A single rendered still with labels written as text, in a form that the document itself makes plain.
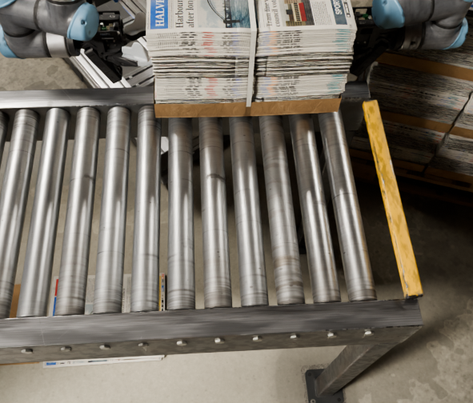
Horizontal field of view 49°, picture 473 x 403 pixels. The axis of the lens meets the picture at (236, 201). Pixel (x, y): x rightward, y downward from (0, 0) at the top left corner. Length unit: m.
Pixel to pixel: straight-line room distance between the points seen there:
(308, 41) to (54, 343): 0.68
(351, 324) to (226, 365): 0.83
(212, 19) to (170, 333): 0.54
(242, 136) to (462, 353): 1.11
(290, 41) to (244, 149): 0.24
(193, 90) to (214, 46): 0.12
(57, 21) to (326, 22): 0.53
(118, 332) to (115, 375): 0.82
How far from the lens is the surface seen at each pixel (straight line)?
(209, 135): 1.07
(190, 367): 1.70
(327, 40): 0.97
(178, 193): 1.00
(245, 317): 0.90
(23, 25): 1.20
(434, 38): 1.32
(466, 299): 1.93
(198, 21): 0.94
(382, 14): 1.19
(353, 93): 1.17
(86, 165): 1.07
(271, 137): 1.07
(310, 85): 1.05
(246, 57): 0.98
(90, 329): 0.92
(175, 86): 1.02
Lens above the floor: 1.67
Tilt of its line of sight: 61 degrees down
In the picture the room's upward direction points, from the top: 3 degrees clockwise
